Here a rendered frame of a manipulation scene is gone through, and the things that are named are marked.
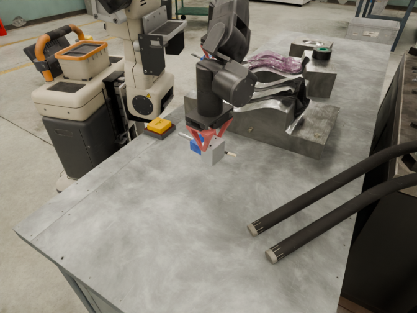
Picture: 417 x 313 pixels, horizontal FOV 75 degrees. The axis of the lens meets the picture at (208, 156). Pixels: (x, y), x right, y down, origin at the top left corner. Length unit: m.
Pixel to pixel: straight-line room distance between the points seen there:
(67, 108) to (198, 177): 0.75
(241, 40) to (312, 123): 0.47
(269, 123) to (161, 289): 0.56
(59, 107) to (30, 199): 0.93
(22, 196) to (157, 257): 1.65
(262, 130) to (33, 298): 1.33
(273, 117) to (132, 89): 0.69
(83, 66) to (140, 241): 0.94
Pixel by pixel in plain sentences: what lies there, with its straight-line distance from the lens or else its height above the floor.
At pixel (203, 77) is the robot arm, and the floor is 1.12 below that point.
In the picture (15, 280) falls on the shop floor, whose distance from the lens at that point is 1.77.
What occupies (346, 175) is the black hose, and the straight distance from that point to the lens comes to 0.73.
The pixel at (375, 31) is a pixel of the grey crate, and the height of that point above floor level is 0.36.
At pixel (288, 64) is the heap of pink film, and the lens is 1.30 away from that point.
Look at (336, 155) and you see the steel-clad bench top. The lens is 0.94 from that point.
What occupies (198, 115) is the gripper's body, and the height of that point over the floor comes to 1.03.
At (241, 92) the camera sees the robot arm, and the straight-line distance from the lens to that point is 0.50.
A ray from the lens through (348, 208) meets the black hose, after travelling 0.69.
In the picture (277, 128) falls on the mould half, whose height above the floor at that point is 0.87.
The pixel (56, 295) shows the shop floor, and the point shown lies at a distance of 1.63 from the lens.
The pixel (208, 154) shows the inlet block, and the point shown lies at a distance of 0.64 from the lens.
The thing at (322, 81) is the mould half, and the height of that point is 0.87.
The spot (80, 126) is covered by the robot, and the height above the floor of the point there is 0.67.
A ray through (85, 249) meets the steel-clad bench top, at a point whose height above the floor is 0.80.
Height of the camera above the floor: 1.34
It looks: 39 degrees down
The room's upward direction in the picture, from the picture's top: straight up
